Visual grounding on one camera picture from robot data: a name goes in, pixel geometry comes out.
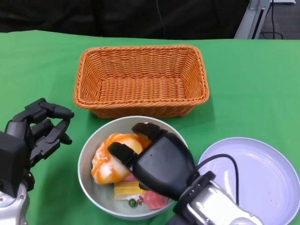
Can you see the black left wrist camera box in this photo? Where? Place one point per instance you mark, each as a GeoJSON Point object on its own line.
{"type": "Point", "coordinates": [11, 159]}

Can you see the salmon pink cake slice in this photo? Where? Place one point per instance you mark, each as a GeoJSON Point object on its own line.
{"type": "Point", "coordinates": [154, 201]}

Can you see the orange wicker basket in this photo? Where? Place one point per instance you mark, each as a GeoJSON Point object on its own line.
{"type": "Point", "coordinates": [140, 89]}

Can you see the green tablecloth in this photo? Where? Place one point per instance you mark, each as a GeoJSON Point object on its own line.
{"type": "Point", "coordinates": [234, 93]}

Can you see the grey metal frame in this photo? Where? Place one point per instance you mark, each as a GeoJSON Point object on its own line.
{"type": "Point", "coordinates": [246, 25]}

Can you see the pale green bowl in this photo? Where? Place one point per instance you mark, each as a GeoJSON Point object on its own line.
{"type": "Point", "coordinates": [105, 133]}

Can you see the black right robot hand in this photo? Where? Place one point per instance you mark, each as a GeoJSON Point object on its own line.
{"type": "Point", "coordinates": [164, 164]}

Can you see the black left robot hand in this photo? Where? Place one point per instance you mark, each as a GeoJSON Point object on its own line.
{"type": "Point", "coordinates": [42, 131]}

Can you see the yellow cake slice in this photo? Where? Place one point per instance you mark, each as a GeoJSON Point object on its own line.
{"type": "Point", "coordinates": [126, 191]}

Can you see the magenta pink cake slice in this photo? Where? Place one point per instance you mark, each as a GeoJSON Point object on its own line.
{"type": "Point", "coordinates": [131, 178]}

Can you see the black backdrop cloth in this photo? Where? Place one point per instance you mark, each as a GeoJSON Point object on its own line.
{"type": "Point", "coordinates": [93, 16]}

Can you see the lavender plate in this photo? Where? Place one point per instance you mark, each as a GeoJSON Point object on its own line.
{"type": "Point", "coordinates": [269, 164]}

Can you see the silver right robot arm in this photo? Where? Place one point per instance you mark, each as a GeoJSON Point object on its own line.
{"type": "Point", "coordinates": [211, 201]}

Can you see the orange white twisted bread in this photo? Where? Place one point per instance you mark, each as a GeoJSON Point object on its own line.
{"type": "Point", "coordinates": [141, 138]}
{"type": "Point", "coordinates": [110, 164]}

